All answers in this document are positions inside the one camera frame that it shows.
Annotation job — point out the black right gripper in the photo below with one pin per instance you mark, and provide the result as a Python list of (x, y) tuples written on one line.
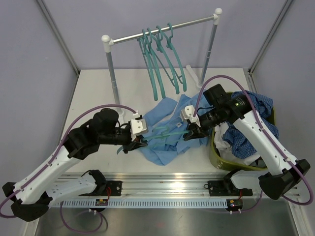
[(194, 134)]

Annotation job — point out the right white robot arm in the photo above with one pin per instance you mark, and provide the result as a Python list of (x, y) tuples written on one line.
[(284, 170)]

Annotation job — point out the teal hanger of white shirt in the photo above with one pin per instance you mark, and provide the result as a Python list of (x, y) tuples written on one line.
[(160, 36)]

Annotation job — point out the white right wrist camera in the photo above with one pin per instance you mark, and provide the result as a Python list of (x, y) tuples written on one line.
[(187, 114)]

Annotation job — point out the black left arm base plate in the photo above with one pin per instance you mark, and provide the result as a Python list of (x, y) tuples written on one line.
[(113, 187)]

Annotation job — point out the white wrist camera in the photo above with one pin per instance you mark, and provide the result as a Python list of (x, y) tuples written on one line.
[(138, 126), (187, 114)]

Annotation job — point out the aluminium mounting rail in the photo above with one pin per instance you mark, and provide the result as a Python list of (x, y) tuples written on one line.
[(164, 185)]

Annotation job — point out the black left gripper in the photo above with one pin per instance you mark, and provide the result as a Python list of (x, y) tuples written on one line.
[(133, 145)]

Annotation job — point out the white slotted cable duct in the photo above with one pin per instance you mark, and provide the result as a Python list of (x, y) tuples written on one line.
[(145, 203)]

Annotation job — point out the teal hanger of plaid shirt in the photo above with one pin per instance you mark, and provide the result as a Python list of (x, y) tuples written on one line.
[(154, 61)]

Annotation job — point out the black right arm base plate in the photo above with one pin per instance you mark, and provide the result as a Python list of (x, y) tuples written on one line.
[(221, 188)]

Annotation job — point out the dark blue checked shirt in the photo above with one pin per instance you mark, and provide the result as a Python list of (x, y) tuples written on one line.
[(251, 125)]

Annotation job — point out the green laundry basket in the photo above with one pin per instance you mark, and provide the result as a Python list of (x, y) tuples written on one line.
[(241, 147)]

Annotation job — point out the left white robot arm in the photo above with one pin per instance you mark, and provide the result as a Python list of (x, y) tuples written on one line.
[(35, 194)]

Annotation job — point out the teal hanger of blue shirt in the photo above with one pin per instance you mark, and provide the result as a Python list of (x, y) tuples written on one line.
[(164, 134)]

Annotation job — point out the teal hanger of checked shirt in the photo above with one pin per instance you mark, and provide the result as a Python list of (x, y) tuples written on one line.
[(180, 78)]

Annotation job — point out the teal hanger of grey shirt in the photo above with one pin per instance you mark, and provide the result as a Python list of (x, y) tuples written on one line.
[(147, 57)]

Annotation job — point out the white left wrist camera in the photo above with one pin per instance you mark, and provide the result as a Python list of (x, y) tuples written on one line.
[(138, 126)]

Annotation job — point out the light blue shirt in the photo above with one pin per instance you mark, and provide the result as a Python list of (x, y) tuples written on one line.
[(165, 117)]

